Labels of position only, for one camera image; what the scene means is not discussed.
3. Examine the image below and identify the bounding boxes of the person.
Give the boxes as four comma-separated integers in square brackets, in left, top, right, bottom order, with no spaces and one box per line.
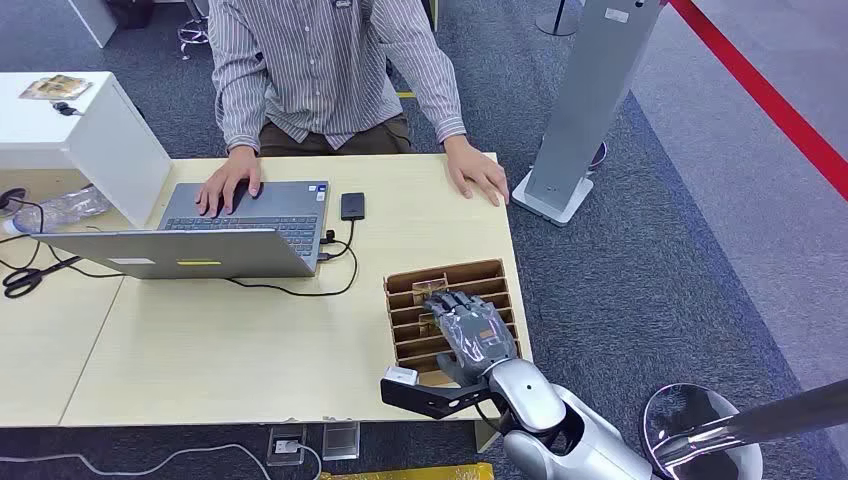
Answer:
[207,0,469,158]

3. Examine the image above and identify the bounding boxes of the black external drive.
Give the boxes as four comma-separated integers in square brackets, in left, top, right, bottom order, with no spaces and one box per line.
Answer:
[339,192,368,223]

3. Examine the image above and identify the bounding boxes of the floor socket with plug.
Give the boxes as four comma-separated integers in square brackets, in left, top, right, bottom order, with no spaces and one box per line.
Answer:
[266,424,309,468]

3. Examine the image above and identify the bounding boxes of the clear plastic bottle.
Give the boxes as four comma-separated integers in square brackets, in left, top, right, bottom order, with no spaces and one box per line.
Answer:
[2,184,113,236]

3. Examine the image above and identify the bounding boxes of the pale wrist camera, black bracket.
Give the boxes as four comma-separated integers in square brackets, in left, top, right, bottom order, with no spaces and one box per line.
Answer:
[380,366,493,421]

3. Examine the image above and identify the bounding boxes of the clear packet of cards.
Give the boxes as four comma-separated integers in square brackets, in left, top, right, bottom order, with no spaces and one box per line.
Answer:
[18,74,94,102]

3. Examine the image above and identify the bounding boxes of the grey laptop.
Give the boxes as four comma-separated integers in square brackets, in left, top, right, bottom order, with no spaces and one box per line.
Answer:
[31,180,331,281]

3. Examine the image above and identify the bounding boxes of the silver kiosk stand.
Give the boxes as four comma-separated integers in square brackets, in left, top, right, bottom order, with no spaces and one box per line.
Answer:
[510,0,664,229]

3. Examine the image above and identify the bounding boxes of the metal floor socket plate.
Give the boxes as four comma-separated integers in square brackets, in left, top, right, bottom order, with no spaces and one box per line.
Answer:
[321,421,362,462]

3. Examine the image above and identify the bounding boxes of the thin black desk cable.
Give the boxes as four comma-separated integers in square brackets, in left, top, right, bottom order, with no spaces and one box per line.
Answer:
[0,197,127,281]

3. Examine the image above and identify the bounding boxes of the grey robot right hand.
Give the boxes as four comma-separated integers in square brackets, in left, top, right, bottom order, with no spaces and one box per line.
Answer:
[423,290,520,390]

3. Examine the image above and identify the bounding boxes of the person's hand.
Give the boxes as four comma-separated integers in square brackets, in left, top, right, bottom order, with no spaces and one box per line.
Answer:
[443,135,511,209]
[194,145,264,219]

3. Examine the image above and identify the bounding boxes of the black-handled scissors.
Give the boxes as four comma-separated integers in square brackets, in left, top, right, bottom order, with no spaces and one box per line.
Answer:
[1,255,85,300]

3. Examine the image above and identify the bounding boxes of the brown cardboard card holder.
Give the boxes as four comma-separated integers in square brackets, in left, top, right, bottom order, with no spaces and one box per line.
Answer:
[383,258,523,390]

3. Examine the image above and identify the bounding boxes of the yellow packaging strip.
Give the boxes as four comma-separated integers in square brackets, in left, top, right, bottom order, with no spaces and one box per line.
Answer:
[320,462,496,480]

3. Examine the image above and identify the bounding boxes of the white box cabinet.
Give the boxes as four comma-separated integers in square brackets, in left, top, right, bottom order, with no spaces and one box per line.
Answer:
[0,70,174,231]

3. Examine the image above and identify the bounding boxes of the person's right hand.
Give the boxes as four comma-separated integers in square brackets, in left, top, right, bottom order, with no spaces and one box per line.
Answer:
[194,145,264,219]

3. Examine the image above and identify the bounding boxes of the red barrier belt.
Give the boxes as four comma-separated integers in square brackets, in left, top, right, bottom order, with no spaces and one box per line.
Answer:
[667,0,848,202]

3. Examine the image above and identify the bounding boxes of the white furniture panel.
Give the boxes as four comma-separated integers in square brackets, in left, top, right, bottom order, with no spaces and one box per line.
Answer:
[66,0,121,49]

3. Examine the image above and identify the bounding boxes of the person's left hand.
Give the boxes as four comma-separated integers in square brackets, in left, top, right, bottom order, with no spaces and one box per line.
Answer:
[443,135,511,209]

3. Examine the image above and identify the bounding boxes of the black drive cable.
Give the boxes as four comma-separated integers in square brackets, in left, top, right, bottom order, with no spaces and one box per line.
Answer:
[225,219,360,299]

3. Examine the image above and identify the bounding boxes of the chrome chair base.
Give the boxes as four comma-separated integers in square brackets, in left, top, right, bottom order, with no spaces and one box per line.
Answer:
[176,0,211,62]

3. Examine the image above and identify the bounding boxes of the black round object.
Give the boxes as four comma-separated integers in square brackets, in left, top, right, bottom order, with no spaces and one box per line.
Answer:
[0,187,30,221]

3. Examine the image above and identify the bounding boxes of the dark stanchion base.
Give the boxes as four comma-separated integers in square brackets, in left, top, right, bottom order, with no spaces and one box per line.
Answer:
[534,0,585,38]

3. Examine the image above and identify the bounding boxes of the white floor cable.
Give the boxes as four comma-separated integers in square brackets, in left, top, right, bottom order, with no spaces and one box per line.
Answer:
[0,441,324,480]

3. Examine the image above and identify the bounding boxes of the chrome stanchion post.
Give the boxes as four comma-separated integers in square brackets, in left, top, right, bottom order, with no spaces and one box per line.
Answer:
[638,379,848,480]

